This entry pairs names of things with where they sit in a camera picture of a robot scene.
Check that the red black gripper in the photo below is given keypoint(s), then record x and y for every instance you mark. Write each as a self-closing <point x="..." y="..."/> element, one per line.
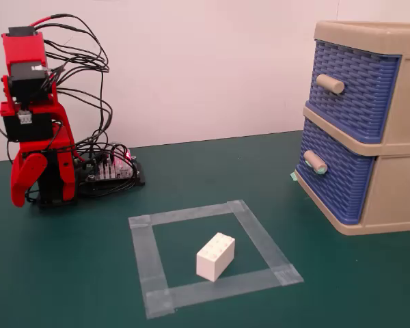
<point x="27" y="126"/>

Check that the white building block cube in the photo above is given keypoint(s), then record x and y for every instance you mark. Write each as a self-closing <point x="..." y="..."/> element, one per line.
<point x="213" y="258"/>

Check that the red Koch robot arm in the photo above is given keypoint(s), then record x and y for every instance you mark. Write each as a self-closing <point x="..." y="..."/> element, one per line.
<point x="24" y="51"/>

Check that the beige plastic drawer cabinet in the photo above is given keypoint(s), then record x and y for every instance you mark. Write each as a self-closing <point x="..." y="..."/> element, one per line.
<point x="406" y="102"/>

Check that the black controller board with LEDs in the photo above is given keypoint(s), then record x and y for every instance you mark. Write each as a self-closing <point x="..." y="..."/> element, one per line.
<point x="112" y="171"/>

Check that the translucent tape strip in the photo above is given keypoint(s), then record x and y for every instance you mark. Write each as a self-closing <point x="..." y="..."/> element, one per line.
<point x="225" y="285"/>
<point x="263" y="239"/>
<point x="148" y="259"/>
<point x="188" y="214"/>

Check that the small green tape piece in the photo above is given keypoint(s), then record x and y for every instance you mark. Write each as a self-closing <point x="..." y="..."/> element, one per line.
<point x="294" y="176"/>

